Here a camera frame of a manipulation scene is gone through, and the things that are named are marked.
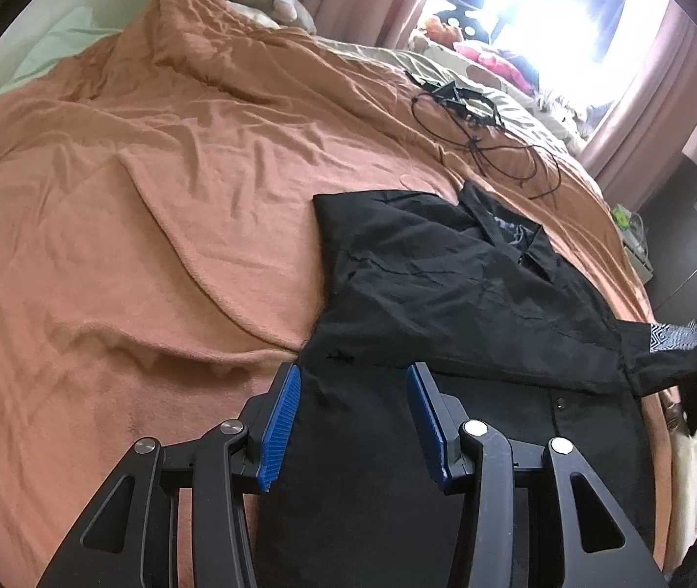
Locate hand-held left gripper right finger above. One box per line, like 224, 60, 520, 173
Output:
406, 363, 671, 588

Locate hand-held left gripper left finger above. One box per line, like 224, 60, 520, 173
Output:
36, 363, 303, 588

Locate black shirt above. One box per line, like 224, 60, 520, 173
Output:
256, 180, 697, 588

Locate white bedside shelf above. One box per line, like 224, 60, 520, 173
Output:
609, 202, 656, 273

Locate orange blanket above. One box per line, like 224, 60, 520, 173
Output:
0, 0, 680, 588

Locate patterned cloth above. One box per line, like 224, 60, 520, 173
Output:
535, 89, 590, 139

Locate beige bedsheet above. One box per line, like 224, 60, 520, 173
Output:
318, 37, 591, 157

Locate orange plush toy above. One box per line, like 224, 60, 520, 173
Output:
419, 15, 466, 47

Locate black white dotted cushion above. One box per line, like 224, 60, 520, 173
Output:
434, 0, 497, 44

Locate light green sheet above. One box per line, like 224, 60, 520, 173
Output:
0, 3, 125, 77

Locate black cable with device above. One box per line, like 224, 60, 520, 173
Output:
403, 70, 564, 200

